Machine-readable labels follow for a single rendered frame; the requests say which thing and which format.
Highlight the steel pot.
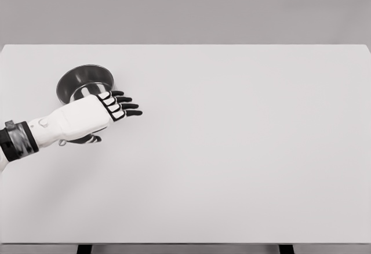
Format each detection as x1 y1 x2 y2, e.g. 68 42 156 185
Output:
56 64 118 105

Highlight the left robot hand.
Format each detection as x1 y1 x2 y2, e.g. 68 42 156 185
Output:
57 90 143 147

